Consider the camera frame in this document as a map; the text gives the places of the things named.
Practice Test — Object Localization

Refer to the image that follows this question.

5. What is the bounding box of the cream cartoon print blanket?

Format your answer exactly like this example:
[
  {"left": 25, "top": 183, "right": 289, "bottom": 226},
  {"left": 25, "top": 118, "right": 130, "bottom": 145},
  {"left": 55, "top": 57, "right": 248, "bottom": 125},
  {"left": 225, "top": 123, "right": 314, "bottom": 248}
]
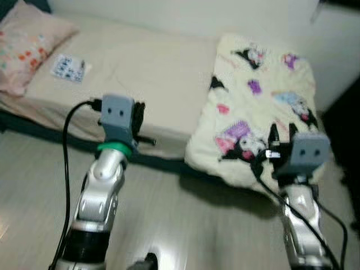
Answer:
[{"left": 184, "top": 34, "right": 326, "bottom": 195}]

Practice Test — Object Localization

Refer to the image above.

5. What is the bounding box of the white book blue lettering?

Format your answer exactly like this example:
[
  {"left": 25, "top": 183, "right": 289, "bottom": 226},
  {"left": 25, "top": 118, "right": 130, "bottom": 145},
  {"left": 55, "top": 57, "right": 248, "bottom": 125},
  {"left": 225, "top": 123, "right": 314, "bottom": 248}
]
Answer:
[{"left": 51, "top": 53, "right": 87, "bottom": 83}]

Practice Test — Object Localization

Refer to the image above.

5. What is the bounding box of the pink dotted pillow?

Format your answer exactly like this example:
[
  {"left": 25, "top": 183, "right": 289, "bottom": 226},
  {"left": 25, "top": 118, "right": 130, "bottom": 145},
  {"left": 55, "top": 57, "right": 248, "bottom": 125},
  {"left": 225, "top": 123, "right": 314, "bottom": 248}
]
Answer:
[{"left": 0, "top": 0, "right": 80, "bottom": 96}]

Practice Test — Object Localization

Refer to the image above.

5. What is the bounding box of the bed with cream sheet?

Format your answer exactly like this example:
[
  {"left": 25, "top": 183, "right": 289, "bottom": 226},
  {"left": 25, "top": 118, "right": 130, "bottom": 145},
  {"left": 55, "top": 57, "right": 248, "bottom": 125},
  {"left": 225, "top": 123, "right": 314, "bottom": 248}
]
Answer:
[{"left": 0, "top": 11, "right": 227, "bottom": 159}]

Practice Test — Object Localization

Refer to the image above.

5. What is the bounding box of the robot left leg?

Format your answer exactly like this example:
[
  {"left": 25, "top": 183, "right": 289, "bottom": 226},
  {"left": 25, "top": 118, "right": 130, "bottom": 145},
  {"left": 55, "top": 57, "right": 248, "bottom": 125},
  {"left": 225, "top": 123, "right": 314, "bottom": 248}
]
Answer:
[{"left": 128, "top": 253, "right": 160, "bottom": 270}]

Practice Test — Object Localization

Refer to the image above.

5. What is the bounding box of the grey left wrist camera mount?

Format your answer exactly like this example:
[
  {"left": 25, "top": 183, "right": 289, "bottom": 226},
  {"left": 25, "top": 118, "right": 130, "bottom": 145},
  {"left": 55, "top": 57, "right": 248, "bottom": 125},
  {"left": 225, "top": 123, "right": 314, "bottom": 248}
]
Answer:
[{"left": 100, "top": 94, "right": 136, "bottom": 148}]

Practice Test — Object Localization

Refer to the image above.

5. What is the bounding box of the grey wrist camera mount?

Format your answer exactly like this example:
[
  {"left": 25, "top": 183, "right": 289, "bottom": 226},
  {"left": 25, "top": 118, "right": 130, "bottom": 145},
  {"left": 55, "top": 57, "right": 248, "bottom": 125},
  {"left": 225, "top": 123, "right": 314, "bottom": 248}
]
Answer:
[
  {"left": 274, "top": 132, "right": 331, "bottom": 182},
  {"left": 100, "top": 94, "right": 136, "bottom": 148}
]

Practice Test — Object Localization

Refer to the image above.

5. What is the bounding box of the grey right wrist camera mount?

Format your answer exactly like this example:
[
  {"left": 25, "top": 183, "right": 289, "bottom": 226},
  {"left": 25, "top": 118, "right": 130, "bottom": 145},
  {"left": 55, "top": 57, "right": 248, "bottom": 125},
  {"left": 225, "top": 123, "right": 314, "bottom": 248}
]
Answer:
[{"left": 274, "top": 132, "right": 331, "bottom": 182}]

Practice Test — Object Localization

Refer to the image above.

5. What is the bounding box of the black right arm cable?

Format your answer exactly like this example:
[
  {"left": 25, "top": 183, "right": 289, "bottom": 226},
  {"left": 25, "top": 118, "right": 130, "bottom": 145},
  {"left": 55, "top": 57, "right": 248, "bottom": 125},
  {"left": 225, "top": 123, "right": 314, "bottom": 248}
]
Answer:
[{"left": 250, "top": 152, "right": 349, "bottom": 270}]

